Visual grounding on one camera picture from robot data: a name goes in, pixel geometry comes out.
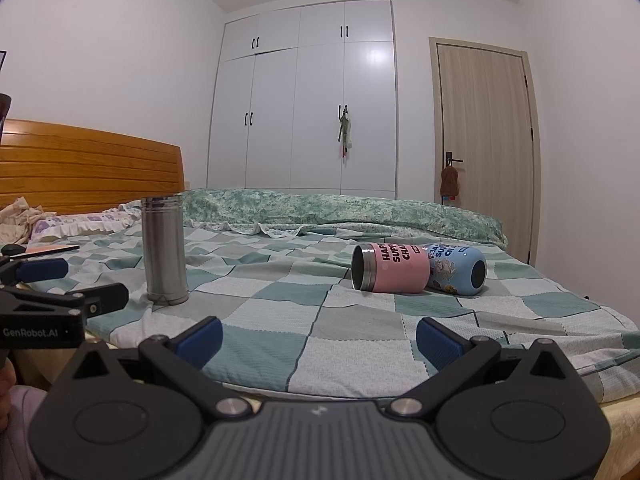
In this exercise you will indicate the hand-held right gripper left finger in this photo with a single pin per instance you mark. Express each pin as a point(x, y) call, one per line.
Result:
point(200, 342)

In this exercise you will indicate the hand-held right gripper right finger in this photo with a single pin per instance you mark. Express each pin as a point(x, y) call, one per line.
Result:
point(437, 341)

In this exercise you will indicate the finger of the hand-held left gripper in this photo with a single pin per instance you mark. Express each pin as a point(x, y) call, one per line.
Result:
point(42, 270)
point(107, 297)

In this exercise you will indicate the blue cartoon cup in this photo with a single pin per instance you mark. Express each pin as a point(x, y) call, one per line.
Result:
point(457, 272)

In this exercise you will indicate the pink cup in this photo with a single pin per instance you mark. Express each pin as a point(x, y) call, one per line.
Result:
point(400, 272)

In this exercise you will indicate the stainless steel cup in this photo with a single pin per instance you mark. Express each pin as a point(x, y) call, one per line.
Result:
point(164, 250)

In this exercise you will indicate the person's left hand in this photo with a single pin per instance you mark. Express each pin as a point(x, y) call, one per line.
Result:
point(5, 385)

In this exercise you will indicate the orange flat tablet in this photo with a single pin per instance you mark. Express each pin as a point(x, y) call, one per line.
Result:
point(50, 249)

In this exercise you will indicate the black oval object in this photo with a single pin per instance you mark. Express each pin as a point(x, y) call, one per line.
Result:
point(13, 250)

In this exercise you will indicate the cream crumpled cloth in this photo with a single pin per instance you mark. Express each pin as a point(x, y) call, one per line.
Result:
point(17, 220)

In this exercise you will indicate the purple floral pillow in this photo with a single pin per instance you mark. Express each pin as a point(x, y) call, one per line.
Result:
point(85, 222)

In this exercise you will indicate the checked green bed blanket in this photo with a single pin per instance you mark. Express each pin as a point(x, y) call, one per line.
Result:
point(300, 310)

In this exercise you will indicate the wooden headboard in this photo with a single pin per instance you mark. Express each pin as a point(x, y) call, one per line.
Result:
point(90, 170)

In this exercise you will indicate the light purple clothing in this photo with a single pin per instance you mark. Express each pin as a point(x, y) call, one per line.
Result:
point(17, 435)

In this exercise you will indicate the green floral quilt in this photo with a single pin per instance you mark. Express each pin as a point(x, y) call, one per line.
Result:
point(350, 212)

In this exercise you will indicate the brown hanging pouch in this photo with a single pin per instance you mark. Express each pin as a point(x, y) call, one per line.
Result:
point(449, 182)

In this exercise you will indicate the dark brown object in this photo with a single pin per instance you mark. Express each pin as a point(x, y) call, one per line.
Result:
point(4, 110)

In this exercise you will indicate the beige mattress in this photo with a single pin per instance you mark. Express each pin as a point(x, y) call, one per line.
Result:
point(620, 435)

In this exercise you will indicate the light wooden door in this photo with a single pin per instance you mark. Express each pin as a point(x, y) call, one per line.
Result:
point(485, 135)

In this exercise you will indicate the green hanging ornament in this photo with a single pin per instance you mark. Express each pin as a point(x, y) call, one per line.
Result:
point(345, 132)

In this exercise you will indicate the white wardrobe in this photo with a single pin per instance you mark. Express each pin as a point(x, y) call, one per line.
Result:
point(300, 110)

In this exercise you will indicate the dark wall frame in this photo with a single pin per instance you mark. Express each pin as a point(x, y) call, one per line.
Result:
point(2, 62)

